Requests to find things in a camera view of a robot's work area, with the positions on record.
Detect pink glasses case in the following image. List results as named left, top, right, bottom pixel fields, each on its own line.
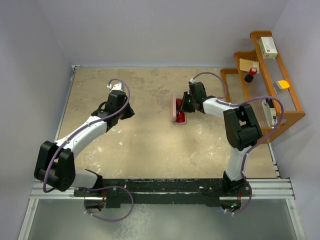
left=171, top=92, right=182, bottom=125

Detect red sunglasses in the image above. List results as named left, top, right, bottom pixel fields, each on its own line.
left=174, top=98, right=186, bottom=124

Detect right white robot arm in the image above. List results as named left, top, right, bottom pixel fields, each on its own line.
left=180, top=81, right=262, bottom=196

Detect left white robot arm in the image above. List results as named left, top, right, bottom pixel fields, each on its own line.
left=34, top=90, right=135, bottom=196

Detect red black stamp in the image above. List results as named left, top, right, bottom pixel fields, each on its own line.
left=244, top=67, right=258, bottom=83

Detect tan paper packet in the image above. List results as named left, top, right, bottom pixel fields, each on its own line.
left=239, top=58, right=260, bottom=73

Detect wooden tiered shelf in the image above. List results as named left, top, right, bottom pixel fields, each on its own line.
left=220, top=30, right=306, bottom=144

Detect white black device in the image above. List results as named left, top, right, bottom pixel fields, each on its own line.
left=261, top=98, right=278, bottom=127

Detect yellow grey sponge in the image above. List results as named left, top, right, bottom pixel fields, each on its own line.
left=273, top=80, right=290, bottom=92

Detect white red box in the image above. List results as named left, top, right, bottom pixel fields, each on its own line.
left=258, top=36, right=278, bottom=59

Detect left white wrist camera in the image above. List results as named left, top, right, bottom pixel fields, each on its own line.
left=107, top=82, right=125, bottom=92

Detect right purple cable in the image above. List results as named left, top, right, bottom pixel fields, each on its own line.
left=189, top=71, right=285, bottom=215

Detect purple cable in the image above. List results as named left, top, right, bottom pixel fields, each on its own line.
left=42, top=78, right=135, bottom=222
left=189, top=71, right=285, bottom=215

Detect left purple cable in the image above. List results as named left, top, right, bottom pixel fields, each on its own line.
left=42, top=78, right=135, bottom=222

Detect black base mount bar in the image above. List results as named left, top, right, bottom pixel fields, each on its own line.
left=74, top=178, right=252, bottom=209

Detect aluminium frame rail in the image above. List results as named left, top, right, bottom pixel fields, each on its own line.
left=18, top=178, right=306, bottom=240

